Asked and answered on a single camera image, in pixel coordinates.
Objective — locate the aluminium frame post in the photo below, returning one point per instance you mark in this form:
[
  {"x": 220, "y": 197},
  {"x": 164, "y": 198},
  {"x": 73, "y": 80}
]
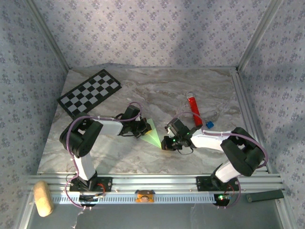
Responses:
[
  {"x": 49, "y": 35},
  {"x": 258, "y": 35}
]

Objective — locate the beige cork block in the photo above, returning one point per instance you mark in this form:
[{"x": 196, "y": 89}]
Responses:
[{"x": 43, "y": 198}]

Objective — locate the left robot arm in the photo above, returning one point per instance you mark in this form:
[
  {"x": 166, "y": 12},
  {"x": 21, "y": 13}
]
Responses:
[{"x": 107, "y": 125}]

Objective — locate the long aluminium mounting rail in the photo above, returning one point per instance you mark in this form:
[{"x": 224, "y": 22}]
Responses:
[{"x": 155, "y": 182}]

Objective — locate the orange cartoon figure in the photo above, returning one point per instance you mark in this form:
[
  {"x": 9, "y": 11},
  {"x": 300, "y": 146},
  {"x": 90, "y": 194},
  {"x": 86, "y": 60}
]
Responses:
[{"x": 144, "y": 196}]

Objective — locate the flat black bar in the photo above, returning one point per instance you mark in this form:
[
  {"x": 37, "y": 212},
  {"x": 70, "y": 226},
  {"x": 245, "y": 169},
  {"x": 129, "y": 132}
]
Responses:
[{"x": 264, "y": 196}]

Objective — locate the black white checkerboard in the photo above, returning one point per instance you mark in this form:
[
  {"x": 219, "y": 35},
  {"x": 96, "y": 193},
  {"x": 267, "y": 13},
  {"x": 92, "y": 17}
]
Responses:
[{"x": 95, "y": 86}]

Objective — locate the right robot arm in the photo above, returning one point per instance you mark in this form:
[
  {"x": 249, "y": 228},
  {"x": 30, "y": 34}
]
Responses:
[{"x": 240, "y": 152}]

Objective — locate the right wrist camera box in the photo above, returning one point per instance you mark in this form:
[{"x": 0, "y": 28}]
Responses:
[{"x": 169, "y": 129}]

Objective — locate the red glitter tube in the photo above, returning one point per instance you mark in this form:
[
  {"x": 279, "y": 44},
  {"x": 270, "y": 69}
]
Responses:
[{"x": 193, "y": 107}]

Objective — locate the small black circuit board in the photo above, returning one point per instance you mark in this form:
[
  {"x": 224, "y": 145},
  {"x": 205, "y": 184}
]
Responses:
[
  {"x": 222, "y": 198},
  {"x": 89, "y": 198}
]

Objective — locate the light green paper sheet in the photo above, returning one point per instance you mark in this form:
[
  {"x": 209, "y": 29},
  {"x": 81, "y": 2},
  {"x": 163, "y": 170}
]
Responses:
[{"x": 153, "y": 138}]

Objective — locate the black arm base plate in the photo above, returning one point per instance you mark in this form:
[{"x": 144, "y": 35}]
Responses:
[
  {"x": 203, "y": 183},
  {"x": 106, "y": 183}
]

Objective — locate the aluminium side rail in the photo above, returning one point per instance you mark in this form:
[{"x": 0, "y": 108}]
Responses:
[{"x": 239, "y": 90}]

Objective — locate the small blue block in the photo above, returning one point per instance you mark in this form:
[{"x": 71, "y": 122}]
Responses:
[{"x": 209, "y": 125}]

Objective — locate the aluminium frame leg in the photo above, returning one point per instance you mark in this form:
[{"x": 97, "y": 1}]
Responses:
[
  {"x": 25, "y": 214},
  {"x": 287, "y": 214}
]

